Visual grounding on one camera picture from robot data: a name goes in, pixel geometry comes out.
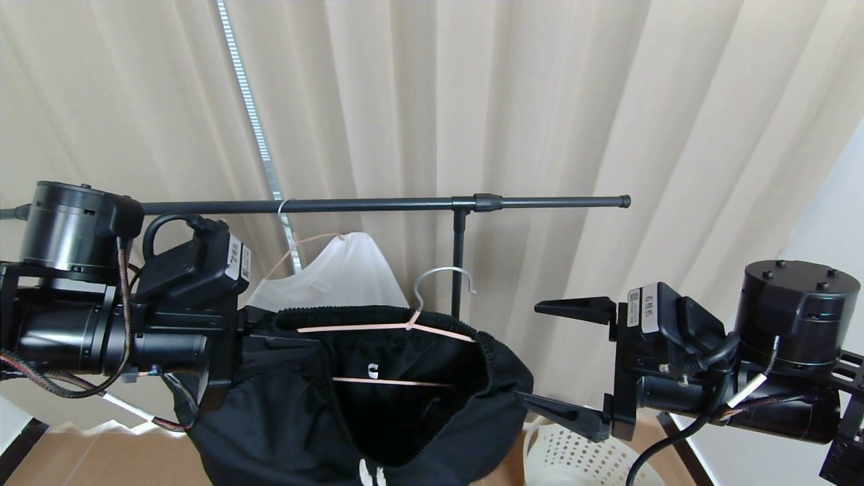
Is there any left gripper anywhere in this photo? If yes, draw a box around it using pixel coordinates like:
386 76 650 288
13 297 245 414

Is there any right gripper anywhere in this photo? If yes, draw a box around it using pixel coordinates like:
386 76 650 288
516 296 842 445

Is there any pink clothes hanger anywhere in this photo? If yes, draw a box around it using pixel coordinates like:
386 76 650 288
262 198 346 281
297 266 477 388

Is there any black garment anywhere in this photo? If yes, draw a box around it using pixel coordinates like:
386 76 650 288
173 305 535 486

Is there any white garment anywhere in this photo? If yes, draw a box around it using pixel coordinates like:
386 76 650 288
244 232 411 313

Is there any white laundry basket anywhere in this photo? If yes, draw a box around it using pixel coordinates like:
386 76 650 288
523 423 666 486

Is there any black clothes rack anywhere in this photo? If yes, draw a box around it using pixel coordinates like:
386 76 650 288
0 194 632 321

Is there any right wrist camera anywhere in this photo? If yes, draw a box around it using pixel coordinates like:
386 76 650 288
625 281 742 369

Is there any black cable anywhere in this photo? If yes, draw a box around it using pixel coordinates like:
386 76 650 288
625 334 742 486
141 213 217 264

